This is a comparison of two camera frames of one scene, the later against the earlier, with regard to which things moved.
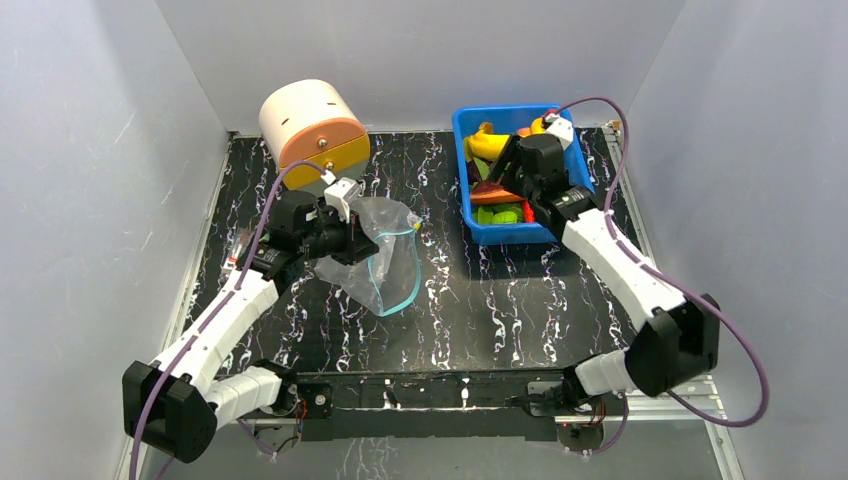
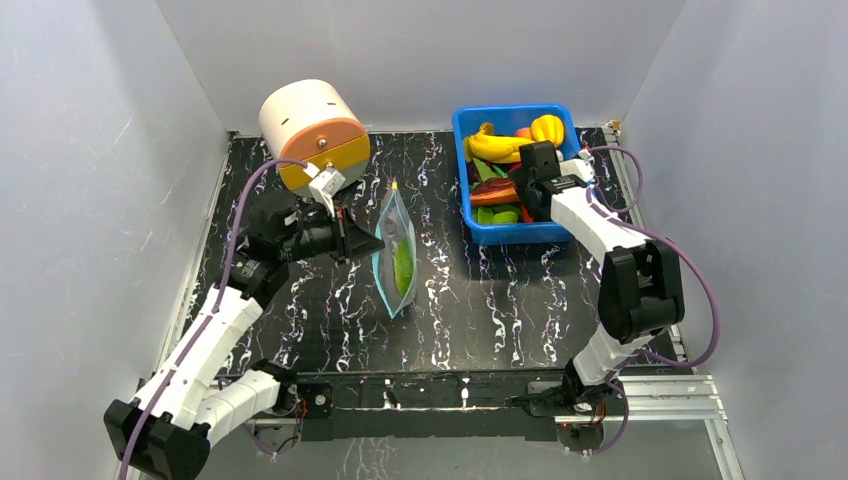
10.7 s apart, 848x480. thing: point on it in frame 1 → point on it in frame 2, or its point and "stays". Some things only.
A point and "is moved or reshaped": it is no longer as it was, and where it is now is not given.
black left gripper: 360,245 stays
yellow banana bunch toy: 484,143 stays
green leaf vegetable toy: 482,168 stays
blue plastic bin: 521,233 stays
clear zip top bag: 389,280 is moved or reshaped
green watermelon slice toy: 484,217 → 403,266
